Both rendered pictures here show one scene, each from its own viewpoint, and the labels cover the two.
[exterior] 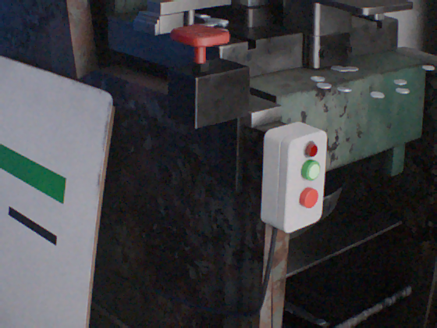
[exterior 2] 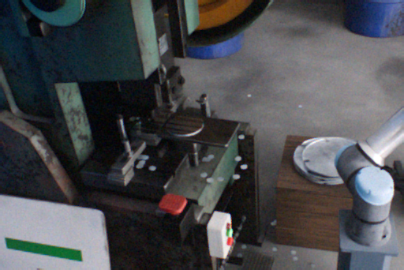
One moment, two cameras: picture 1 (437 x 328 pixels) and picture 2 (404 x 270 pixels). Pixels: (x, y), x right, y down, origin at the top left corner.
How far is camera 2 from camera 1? 0.75 m
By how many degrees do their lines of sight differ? 30
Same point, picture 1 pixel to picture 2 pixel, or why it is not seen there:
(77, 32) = (61, 181)
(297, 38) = (186, 156)
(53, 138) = (64, 233)
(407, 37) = not seen: hidden behind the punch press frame
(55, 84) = (54, 208)
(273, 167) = (214, 238)
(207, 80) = (182, 223)
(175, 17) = (130, 172)
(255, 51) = (175, 176)
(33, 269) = not seen: outside the picture
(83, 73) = (72, 199)
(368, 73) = (219, 156)
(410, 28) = not seen: hidden behind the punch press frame
